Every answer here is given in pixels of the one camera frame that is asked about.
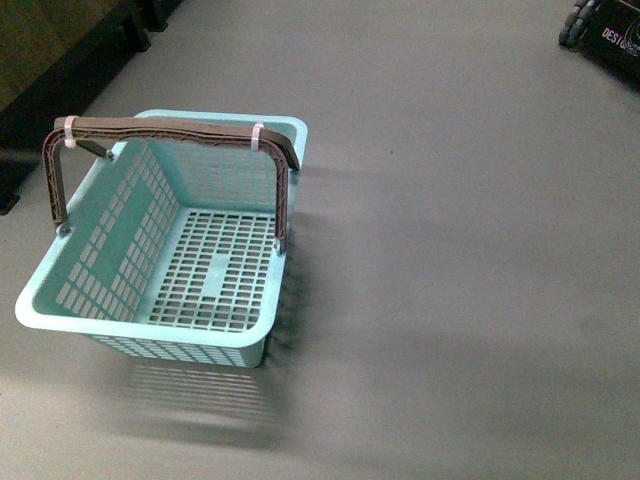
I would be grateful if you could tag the light blue plastic basket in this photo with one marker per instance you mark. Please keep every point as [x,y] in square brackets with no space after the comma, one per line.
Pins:
[168,251]

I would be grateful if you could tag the brown basket handle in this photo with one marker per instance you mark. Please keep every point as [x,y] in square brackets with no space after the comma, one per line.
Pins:
[88,131]

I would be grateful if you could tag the white zip tie right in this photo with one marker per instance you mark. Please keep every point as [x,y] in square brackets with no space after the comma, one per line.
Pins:
[255,136]

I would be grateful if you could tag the white zip tie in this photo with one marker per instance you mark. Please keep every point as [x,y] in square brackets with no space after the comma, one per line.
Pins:
[255,136]
[69,139]

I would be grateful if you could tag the white zip tie left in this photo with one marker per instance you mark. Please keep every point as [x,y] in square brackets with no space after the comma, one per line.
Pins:
[69,139]

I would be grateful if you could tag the dark wooden display stand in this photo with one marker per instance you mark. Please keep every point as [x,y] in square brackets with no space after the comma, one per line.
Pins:
[56,57]

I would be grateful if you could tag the black printed box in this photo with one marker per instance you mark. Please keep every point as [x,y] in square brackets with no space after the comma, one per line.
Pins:
[607,32]

